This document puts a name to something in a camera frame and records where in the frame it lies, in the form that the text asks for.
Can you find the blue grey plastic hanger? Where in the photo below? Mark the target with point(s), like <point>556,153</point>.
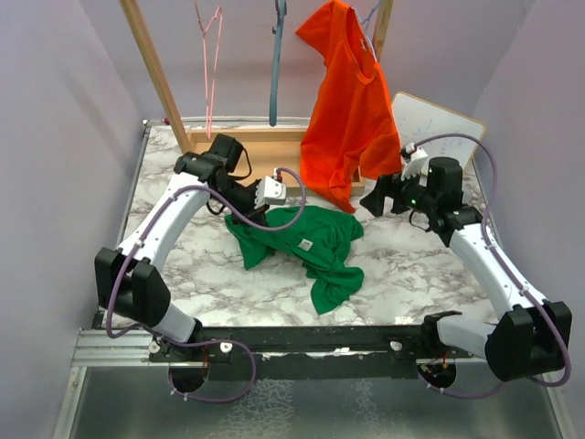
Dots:
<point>277,31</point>

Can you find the wooden clothes rack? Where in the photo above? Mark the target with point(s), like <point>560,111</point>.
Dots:
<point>268,145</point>

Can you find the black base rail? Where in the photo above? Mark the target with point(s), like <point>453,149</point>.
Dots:
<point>303,353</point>

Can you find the clear plastic cup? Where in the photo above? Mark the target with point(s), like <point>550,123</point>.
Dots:
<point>467,195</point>

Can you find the aluminium frame rail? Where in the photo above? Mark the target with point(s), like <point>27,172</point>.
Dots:
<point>94,348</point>

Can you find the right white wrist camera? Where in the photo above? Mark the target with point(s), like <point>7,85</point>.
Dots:
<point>413,158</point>

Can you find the small whiteboard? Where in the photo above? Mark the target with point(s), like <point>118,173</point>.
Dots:
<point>417,119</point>

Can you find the orange t shirt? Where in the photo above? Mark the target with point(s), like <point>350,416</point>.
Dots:
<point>352,128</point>

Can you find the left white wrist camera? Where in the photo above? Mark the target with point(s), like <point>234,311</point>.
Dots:
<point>270,191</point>

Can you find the pink wire hanger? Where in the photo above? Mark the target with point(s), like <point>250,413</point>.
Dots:
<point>210,62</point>

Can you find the lilac hanger under orange shirt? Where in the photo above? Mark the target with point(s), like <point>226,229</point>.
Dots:
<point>374,26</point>

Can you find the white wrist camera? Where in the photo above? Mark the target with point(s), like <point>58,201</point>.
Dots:
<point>413,158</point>
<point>270,191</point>

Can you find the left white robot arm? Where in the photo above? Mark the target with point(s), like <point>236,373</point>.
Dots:
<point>129,280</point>

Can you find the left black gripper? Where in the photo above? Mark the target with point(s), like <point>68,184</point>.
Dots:
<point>257,215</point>

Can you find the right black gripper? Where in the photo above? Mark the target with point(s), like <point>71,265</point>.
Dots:
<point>388,186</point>

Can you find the green t shirt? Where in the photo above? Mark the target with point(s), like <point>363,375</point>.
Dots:
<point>321,239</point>

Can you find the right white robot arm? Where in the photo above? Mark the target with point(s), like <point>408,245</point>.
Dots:
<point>531,334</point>

